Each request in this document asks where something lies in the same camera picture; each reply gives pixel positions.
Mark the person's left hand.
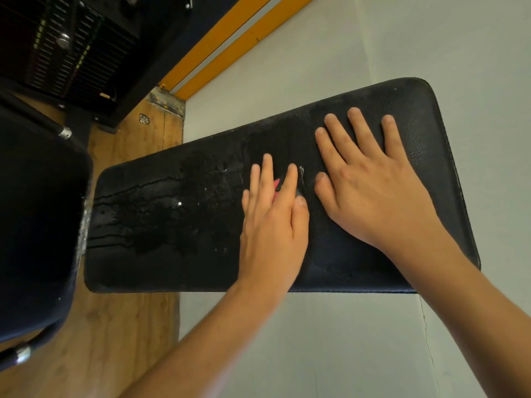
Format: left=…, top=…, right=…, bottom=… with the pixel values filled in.
left=238, top=153, right=310, bottom=299

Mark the person's right hand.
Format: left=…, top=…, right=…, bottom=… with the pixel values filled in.
left=314, top=107, right=445, bottom=262

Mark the person's left forearm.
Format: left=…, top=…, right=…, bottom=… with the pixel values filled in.
left=120, top=281, right=283, bottom=398

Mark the person's right forearm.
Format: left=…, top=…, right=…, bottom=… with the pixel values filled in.
left=398, top=236, right=531, bottom=398

